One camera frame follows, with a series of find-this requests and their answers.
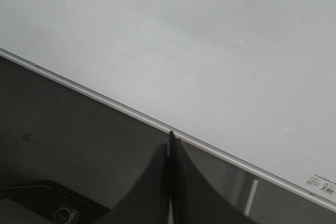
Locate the white barcode label on whiteboard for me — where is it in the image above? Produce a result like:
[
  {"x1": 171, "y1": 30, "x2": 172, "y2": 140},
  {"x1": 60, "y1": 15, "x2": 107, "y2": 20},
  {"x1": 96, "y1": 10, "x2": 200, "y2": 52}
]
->
[{"x1": 306, "y1": 174, "x2": 335, "y2": 196}]

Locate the black device with round dial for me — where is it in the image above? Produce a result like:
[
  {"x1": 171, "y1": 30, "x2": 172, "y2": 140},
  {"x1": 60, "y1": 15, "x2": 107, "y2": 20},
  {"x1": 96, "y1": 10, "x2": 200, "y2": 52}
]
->
[{"x1": 1, "y1": 180, "x2": 110, "y2": 223}]

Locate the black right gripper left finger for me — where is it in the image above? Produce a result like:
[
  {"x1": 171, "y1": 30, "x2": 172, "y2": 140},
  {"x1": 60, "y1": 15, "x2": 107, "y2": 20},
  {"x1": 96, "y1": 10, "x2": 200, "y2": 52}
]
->
[{"x1": 96, "y1": 144, "x2": 170, "y2": 223}]

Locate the white whiteboard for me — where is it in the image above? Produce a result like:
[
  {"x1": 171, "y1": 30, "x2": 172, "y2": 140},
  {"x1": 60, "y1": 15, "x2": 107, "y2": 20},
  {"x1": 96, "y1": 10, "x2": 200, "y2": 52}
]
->
[{"x1": 1, "y1": 0, "x2": 335, "y2": 210}]

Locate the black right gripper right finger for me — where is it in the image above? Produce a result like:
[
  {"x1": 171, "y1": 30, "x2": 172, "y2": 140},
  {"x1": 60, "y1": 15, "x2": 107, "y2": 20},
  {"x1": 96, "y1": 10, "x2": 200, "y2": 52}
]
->
[{"x1": 169, "y1": 131, "x2": 254, "y2": 223}]

